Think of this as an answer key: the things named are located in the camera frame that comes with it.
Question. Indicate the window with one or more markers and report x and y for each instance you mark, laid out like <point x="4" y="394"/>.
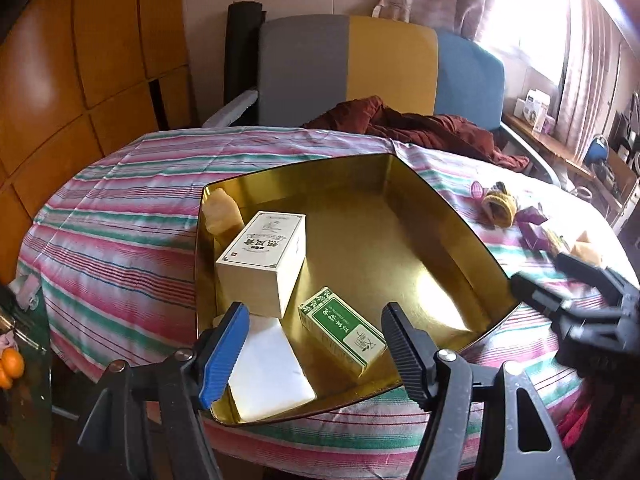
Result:
<point x="535" y="20"/>

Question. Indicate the small pink item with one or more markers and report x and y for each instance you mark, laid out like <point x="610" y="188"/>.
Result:
<point x="477" y="190"/>

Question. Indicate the green and white box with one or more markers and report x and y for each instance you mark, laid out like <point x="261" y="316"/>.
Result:
<point x="340" y="330"/>

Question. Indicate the wooden desk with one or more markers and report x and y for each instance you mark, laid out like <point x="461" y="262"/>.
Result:
<point x="555" y="147"/>

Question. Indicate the white flat packet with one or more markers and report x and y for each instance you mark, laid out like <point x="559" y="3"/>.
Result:
<point x="270" y="375"/>

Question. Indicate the yellow knitted item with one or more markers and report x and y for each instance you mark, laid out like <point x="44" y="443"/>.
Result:
<point x="500" y="207"/>

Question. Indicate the striped pink green blanket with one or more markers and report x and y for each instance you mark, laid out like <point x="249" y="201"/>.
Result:
<point x="125" y="220"/>

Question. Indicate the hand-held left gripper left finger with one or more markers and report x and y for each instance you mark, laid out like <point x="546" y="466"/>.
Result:
<point x="225" y="355"/>

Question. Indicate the small purple box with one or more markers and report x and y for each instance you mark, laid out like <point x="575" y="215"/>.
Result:
<point x="549" y="125"/>

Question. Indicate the wooden wardrobe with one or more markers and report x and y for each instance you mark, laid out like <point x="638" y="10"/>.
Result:
<point x="75" y="60"/>

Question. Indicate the glass side table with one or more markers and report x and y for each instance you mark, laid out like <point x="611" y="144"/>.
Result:
<point x="30" y="420"/>

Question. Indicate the black rolled mat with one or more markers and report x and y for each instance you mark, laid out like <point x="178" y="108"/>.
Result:
<point x="240" y="50"/>

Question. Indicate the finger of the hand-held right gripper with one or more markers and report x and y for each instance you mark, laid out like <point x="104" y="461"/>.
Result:
<point x="535" y="292"/>
<point x="585" y="270"/>

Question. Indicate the dark red cloth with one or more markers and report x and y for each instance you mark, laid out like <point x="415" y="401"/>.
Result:
<point x="440" y="132"/>

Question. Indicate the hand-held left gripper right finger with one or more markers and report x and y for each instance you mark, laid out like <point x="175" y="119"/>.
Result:
<point x="405" y="355"/>

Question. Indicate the gold metal tin tray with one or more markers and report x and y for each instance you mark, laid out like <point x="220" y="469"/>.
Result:
<point x="400" y="240"/>

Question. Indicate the purple packet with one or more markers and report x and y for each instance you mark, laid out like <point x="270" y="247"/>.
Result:
<point x="535" y="236"/>
<point x="530" y="215"/>

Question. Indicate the grey yellow blue sofa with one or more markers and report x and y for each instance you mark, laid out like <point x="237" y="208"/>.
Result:
<point x="300" y="70"/>

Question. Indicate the oranges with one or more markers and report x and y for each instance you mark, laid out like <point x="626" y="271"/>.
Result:
<point x="10" y="367"/>

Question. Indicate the brown cabinet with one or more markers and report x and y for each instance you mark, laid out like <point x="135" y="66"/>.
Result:
<point x="622" y="180"/>

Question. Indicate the white cardboard box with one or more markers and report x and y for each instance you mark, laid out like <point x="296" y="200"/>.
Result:
<point x="532" y="107"/>

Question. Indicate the cream cardboard box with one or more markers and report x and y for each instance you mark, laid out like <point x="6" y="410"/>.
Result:
<point x="260" y="265"/>

